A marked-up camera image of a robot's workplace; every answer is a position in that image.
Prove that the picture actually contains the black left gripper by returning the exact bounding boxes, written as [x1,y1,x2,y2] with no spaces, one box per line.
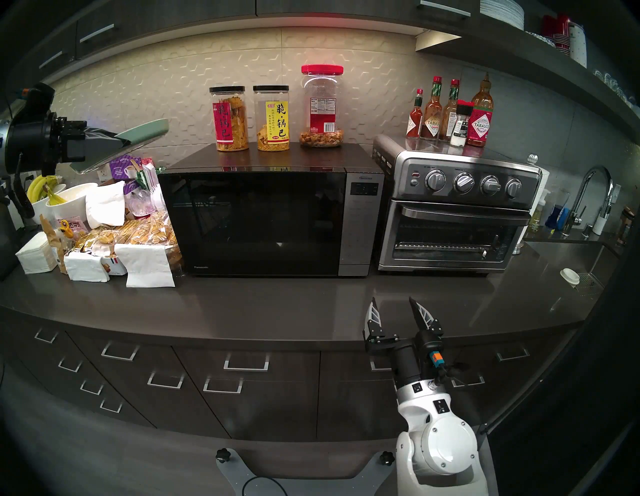
[7,112,133,167]

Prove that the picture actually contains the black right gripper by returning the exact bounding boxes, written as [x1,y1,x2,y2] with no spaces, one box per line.
[364,297,445,391]

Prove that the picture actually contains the light green plate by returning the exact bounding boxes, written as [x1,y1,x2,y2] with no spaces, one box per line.
[69,118,170,175]

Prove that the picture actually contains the black microwave oven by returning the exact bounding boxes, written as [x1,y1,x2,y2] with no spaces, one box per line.
[158,143,386,279]

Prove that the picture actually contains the white plate stack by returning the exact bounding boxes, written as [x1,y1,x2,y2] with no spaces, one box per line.
[479,0,526,31]

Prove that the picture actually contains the purple snack bag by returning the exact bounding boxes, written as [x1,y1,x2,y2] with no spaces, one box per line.
[108,156,144,196]

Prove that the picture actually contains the green red tea packets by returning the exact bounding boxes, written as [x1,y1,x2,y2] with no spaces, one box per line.
[130,157,162,192]

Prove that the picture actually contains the white paper bag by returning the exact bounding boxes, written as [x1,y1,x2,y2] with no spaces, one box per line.
[85,180,127,230]

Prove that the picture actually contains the large white bowl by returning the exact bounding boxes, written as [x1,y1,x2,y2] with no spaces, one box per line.
[46,182,99,224]

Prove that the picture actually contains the clear pink plastic bag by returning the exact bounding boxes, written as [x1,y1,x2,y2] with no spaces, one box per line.
[125,187,160,219]

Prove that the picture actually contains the yellow banana bunch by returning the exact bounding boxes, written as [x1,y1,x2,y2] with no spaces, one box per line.
[26,173,67,206]

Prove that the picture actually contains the pink snack packet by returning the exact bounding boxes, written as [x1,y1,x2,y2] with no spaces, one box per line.
[59,216,90,237]

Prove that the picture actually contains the stainless steel toaster oven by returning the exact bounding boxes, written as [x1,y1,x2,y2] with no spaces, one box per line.
[372,133,543,275]

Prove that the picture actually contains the wrapped pastries pile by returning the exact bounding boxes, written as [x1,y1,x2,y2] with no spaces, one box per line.
[75,210,182,266]

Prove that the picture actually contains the bananas in white bowl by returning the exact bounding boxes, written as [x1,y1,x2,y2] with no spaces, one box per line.
[22,184,68,225]

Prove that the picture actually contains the brown snack packet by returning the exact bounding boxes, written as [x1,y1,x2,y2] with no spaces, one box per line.
[39,214,71,275]

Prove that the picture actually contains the snack jar pink label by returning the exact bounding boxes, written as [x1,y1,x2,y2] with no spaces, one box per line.
[209,86,249,152]

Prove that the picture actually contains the white box French flag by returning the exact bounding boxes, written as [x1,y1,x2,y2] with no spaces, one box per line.
[100,255,129,277]

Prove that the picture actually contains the small white draped napkin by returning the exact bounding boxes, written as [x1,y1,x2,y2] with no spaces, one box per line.
[64,249,111,283]

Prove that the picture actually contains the white napkin stack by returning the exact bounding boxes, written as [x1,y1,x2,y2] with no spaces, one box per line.
[15,231,59,275]

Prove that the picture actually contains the large white draped napkin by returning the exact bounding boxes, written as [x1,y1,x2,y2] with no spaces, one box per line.
[114,243,176,289]

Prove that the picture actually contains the dark upper cabinet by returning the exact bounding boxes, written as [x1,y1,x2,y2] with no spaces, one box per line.
[0,0,473,108]

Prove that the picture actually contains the black countertop appliance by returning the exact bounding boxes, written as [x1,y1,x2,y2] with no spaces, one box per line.
[0,197,22,282]

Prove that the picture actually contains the dark lower drawer cabinet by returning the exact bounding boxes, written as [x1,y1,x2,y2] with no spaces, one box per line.
[0,305,586,451]

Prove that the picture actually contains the snack jar yellow label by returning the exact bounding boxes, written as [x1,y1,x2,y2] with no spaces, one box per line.
[252,85,291,152]

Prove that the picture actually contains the clear dish soap bottle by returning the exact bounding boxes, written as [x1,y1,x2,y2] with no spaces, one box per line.
[528,189,551,234]

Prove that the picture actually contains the stainless steel sink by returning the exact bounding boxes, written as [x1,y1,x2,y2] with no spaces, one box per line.
[524,240,622,302]

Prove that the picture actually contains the small red hot sauce bottle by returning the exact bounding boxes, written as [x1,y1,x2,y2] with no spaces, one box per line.
[406,88,425,139]

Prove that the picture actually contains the white paper towel roll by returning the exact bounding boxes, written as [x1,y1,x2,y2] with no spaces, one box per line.
[514,167,551,255]

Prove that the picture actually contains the brown sauce bottle Tabasco label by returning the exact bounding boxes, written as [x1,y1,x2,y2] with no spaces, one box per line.
[421,75,444,141]

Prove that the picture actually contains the large orange Tabasco bottle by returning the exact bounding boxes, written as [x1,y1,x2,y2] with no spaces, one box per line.
[465,73,495,148]

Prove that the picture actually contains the clear jar red lid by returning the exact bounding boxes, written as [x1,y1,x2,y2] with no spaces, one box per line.
[299,64,345,148]

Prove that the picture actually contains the brown bottle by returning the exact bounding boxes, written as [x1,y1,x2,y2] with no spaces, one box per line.
[616,206,637,247]

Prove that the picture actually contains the chrome kitchen faucet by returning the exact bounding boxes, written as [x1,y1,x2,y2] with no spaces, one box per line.
[562,165,615,239]

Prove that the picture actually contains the red cup stack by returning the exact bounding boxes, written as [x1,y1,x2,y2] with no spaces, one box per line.
[541,13,574,56]

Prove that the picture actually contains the white cup stack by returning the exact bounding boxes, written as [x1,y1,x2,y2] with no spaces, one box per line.
[569,22,589,69]

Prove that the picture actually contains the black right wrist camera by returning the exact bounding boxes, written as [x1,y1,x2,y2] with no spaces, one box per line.
[417,328,449,386]

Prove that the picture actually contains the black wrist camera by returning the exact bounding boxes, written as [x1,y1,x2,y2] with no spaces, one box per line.
[417,328,449,386]
[17,82,57,117]

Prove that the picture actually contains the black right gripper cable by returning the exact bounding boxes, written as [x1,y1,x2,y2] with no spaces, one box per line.
[440,362,472,388]

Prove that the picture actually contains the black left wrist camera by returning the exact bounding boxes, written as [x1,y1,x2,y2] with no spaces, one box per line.
[17,82,57,117]

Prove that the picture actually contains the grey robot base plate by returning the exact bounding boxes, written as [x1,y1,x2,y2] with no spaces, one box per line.
[216,450,397,496]

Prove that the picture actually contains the black base cable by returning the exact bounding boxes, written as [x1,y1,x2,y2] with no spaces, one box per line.
[242,475,289,496]

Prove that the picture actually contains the dark wall shelf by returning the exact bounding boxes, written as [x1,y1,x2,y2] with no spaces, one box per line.
[414,27,640,147]

